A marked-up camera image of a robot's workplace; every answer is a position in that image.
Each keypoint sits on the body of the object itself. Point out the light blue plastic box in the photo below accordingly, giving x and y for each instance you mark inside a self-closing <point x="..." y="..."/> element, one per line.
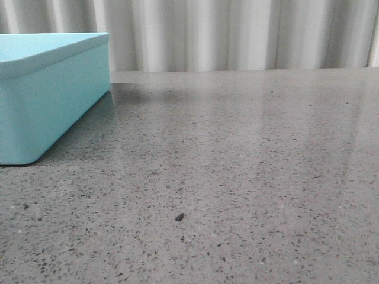
<point x="48" y="81"/>

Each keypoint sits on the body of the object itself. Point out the small black debris piece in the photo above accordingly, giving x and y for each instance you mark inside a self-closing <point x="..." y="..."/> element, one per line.
<point x="179" y="217"/>

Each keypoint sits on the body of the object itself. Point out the white pleated curtain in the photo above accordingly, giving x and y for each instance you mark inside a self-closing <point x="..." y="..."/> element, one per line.
<point x="163" y="36"/>

